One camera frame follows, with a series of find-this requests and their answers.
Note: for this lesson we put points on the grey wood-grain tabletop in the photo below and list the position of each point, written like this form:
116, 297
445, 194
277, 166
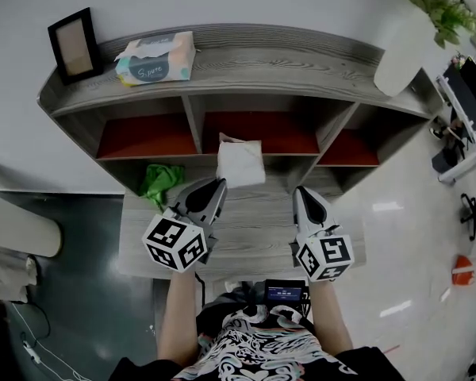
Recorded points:
258, 220

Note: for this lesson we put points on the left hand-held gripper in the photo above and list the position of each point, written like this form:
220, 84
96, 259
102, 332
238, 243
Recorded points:
170, 244

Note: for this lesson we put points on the orange floor object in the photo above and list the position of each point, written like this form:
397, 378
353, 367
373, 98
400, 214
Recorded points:
463, 272

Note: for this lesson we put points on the white tissues pack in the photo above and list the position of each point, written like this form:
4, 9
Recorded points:
242, 165

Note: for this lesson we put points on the beige fabric bundle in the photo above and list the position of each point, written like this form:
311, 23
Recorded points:
8, 276

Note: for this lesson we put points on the black picture frame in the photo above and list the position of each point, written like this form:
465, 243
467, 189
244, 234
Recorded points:
73, 46

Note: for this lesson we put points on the white power strip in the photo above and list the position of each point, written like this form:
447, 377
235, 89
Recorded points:
31, 351

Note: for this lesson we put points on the beige cylindrical bin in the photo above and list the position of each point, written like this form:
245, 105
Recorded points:
24, 228

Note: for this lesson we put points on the green leafy plant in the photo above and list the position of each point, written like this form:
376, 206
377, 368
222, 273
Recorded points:
448, 10

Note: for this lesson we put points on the grey wooden desk with hutch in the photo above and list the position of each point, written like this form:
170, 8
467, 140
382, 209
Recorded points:
262, 74

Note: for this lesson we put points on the person's right forearm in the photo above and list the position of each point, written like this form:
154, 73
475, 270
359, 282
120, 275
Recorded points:
329, 320

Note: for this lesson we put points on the black chest device with screen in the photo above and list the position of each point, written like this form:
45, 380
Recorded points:
285, 291

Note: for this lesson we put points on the person's black patterned shirt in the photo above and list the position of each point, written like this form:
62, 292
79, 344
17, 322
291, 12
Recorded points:
262, 347

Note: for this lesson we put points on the person's white shoe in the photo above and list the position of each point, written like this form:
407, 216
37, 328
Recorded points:
233, 286

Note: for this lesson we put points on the white office desk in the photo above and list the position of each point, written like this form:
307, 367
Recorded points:
470, 165

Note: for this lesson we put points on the pastel patterned tissue box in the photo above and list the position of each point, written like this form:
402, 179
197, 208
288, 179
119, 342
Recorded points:
158, 62

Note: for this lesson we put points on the person's grey trousers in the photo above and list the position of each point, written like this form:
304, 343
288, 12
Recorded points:
222, 304

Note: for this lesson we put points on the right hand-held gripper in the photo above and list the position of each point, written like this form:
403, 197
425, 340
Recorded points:
329, 256

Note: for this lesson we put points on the person's left forearm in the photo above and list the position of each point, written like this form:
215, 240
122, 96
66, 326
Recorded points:
180, 320

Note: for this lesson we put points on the green cloth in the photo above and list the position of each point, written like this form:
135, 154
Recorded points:
158, 181

